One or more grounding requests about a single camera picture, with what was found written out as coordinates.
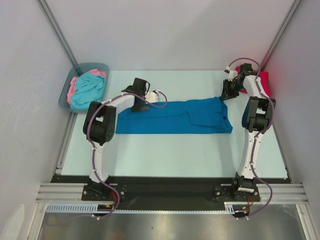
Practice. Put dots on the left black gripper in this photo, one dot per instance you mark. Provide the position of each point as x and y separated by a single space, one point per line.
137 107

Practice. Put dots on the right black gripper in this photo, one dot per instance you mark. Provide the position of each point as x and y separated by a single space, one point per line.
227 90

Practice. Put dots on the dark blue t shirt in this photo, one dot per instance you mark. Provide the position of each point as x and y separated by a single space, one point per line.
195 116

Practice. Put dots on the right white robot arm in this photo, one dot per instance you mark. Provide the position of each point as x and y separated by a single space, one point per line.
257 118

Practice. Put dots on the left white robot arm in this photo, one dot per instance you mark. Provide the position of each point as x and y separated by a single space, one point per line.
100 126

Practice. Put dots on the folded red t shirt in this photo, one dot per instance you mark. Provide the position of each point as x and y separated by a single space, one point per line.
264 81

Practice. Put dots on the light blue t shirt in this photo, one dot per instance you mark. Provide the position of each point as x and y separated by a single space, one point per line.
87 92

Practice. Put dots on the pink t shirt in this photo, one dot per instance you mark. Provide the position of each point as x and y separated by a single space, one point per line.
72 87

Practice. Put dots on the teal plastic basket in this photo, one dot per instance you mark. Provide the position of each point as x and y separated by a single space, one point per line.
76 71

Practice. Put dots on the black front mat strip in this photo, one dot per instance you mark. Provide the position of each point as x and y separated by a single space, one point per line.
159 205

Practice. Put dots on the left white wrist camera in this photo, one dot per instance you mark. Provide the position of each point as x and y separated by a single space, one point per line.
153 96

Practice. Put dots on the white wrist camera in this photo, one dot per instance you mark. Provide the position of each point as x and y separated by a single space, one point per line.
153 96
232 74

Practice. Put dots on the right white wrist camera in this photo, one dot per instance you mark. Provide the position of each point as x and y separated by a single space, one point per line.
232 74

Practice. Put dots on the right aluminium corner post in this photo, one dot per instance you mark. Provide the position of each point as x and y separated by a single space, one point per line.
280 33

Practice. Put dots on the aluminium corner post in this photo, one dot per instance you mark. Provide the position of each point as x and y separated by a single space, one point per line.
280 33
47 12

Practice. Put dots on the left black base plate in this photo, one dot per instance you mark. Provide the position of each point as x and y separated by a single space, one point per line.
94 191

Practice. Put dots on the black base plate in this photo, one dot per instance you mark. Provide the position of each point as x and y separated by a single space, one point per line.
225 193
94 191

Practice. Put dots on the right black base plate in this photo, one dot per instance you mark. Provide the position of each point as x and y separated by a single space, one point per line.
225 193

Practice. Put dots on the aluminium front rail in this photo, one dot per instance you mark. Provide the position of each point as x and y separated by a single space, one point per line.
72 193

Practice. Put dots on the right slotted cable duct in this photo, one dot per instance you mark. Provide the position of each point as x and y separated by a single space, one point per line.
239 208

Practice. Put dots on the slotted cable duct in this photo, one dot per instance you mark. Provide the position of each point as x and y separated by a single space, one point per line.
79 207
239 208

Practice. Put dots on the left slotted cable duct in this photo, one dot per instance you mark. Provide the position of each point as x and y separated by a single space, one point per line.
79 207

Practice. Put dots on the left aluminium corner post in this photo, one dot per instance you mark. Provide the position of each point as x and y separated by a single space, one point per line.
47 12

